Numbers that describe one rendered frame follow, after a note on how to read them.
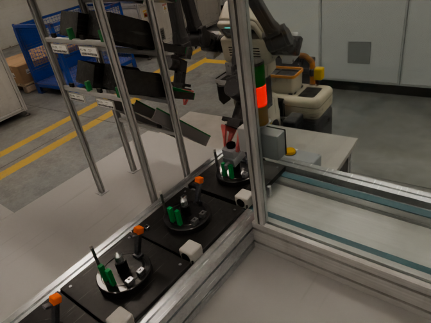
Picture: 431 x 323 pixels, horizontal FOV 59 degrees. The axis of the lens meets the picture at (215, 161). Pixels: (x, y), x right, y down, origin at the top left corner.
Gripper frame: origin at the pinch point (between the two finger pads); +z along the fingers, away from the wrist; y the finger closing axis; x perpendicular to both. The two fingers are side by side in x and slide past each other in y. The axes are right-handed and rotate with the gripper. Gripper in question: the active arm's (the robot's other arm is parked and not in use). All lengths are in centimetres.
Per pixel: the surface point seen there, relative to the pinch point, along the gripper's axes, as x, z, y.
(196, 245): -19.5, 28.1, 11.2
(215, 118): 53, -16, -50
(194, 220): -15.9, 23.2, 5.7
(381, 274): -3, 20, 53
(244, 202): -2.1, 14.8, 11.4
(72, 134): 143, 21, -300
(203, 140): 10.7, -0.7, -20.3
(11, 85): 120, -13, -415
